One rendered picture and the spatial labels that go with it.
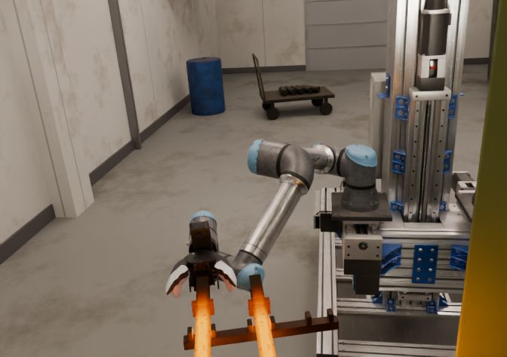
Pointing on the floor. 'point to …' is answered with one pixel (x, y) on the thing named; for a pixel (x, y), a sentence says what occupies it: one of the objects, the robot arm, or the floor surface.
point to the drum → (206, 86)
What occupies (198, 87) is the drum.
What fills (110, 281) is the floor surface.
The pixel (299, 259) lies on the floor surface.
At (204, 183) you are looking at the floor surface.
